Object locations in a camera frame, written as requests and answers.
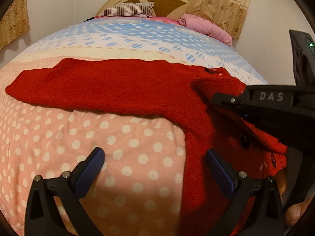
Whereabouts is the red knitted sweater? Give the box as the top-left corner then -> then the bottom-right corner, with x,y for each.
5,59 -> 287,235

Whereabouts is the person's right hand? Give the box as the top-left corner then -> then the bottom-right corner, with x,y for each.
275,168 -> 313,228

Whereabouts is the pink pillow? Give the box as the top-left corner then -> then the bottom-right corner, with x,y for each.
178,13 -> 232,46

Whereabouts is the pink bed sheet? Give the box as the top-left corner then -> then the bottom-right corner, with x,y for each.
96,17 -> 180,26

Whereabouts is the beige patterned curtain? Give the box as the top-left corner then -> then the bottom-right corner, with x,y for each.
186,0 -> 250,40

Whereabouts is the polka dot bed quilt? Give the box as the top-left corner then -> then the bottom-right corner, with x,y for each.
1,19 -> 266,235

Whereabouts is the striped grey pillow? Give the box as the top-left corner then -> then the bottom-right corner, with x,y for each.
97,2 -> 155,18

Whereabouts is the beige side curtain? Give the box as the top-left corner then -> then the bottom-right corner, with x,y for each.
0,0 -> 31,49

